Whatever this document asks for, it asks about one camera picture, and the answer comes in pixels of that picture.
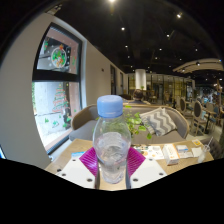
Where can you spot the white carton box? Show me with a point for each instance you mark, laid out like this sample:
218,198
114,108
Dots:
170,154

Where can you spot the small white blue box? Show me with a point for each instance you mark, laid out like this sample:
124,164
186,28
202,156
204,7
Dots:
183,150

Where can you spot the clear plastic cup with straw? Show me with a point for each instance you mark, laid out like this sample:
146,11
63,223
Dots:
203,153

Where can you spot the green leafy plant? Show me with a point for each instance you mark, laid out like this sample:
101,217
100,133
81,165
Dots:
136,124

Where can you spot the window with festive decorations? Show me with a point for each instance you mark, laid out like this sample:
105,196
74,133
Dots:
56,86

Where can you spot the group of ceiling spotlights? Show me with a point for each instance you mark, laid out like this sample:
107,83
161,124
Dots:
156,50

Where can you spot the clear water bottle blue cap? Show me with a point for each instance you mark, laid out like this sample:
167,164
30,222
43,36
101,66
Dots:
111,146

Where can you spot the grey white chevron cushion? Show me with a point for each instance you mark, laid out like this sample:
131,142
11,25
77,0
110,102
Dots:
159,122

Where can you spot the colourful printed leaflet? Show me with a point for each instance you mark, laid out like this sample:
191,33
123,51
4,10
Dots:
151,152

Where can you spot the blue card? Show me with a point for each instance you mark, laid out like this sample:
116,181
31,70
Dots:
77,154

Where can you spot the grey curved sofa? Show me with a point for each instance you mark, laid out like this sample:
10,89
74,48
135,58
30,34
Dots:
83,128

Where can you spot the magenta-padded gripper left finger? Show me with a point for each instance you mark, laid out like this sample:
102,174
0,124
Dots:
77,173

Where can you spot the group of dining chairs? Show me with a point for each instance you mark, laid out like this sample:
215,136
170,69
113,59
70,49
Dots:
200,113

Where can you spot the white round pillar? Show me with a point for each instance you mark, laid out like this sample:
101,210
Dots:
140,79

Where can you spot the person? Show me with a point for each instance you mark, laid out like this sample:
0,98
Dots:
137,96

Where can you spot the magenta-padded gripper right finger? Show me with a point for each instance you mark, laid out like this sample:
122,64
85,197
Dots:
146,172

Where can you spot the small yellow card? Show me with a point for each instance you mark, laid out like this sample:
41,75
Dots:
197,142

